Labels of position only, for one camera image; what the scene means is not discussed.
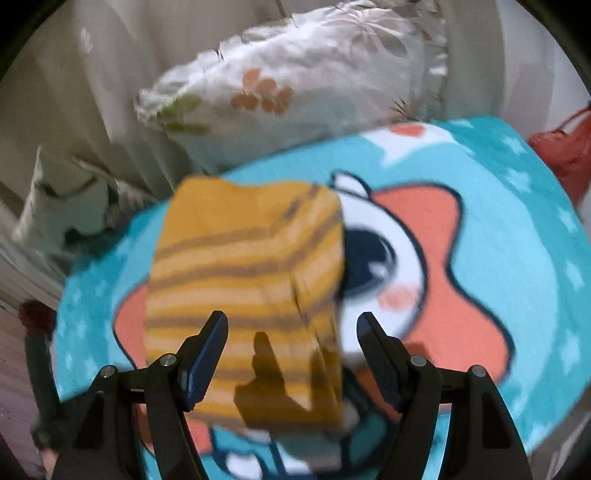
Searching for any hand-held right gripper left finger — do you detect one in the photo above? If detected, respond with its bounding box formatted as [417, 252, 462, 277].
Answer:
[51, 311, 230, 480]

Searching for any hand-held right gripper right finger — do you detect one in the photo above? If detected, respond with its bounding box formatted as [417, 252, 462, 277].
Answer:
[357, 312, 533, 480]

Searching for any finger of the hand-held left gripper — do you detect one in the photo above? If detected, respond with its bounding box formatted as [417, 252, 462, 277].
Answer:
[25, 336, 63, 449]

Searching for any yellow striped shirt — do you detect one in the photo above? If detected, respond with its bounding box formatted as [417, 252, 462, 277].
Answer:
[143, 178, 346, 435]

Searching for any pink floral bed sheet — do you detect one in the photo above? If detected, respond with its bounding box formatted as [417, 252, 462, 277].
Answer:
[0, 295, 61, 467]

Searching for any dark red cloth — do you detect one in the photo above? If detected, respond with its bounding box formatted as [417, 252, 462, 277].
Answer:
[18, 300, 57, 343]

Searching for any blue printed blanket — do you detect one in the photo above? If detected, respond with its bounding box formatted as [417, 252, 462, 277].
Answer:
[51, 115, 591, 480]

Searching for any small white patterned pillow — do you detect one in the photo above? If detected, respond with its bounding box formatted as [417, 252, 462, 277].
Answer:
[11, 147, 158, 260]

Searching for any large white floral pillow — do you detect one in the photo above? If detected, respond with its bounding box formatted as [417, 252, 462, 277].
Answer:
[134, 0, 452, 172]

